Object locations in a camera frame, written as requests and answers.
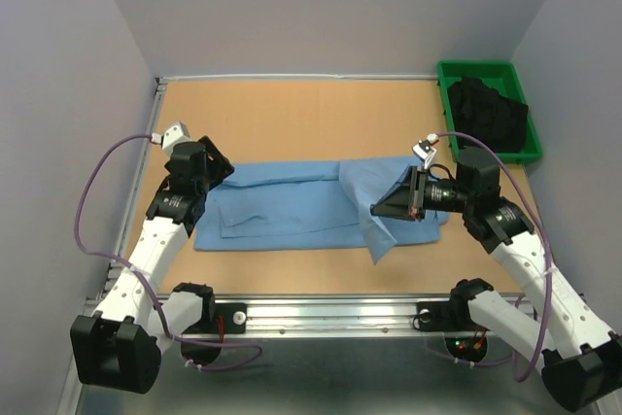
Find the light blue long sleeve shirt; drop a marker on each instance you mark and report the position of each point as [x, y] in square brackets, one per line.
[310, 205]

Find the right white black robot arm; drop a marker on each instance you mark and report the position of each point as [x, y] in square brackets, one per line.
[577, 354]

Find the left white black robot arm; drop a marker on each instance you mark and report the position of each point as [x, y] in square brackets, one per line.
[121, 343]

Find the green plastic bin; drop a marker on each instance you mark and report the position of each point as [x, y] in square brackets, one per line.
[500, 75]

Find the aluminium front rail frame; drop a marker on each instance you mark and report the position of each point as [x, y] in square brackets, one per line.
[335, 318]

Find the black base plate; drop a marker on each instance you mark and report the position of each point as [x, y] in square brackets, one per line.
[230, 319]
[451, 316]

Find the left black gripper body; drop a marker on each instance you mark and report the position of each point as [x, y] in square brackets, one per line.
[203, 189]

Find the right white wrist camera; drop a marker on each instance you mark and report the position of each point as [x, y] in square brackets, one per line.
[425, 150]

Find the black crumpled shirt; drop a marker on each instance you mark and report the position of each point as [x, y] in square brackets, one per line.
[482, 112]

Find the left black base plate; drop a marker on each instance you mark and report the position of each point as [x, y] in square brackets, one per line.
[230, 319]

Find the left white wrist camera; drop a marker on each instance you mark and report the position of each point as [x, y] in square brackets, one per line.
[171, 136]

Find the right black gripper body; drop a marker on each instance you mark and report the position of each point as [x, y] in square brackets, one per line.
[446, 196]

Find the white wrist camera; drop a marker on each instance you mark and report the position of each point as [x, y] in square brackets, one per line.
[425, 150]
[171, 136]

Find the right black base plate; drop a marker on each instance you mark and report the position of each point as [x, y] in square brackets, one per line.
[451, 316]

